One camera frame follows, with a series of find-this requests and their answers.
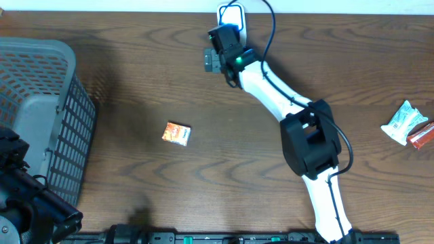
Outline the orange small box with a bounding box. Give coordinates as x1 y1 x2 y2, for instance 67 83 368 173
162 122 191 146

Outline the teal wipes packet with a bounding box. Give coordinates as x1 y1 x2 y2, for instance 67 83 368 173
380 100 428 146

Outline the red candy bar wrapper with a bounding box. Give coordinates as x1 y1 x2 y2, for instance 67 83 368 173
407 122 433 150

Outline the green lid jar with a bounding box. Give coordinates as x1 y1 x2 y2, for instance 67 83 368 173
203 48 221 73

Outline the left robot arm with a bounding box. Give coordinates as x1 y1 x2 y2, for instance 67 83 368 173
1 127 149 243

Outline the white barcode scanner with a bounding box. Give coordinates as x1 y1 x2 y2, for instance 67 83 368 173
217 3 247 45

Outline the grey plastic basket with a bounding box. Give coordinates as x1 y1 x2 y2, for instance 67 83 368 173
1 37 97 206

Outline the black right camera cable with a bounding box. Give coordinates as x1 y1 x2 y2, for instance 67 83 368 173
218 0 355 238

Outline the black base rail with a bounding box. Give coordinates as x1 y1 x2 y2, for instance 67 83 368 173
60 231 401 244

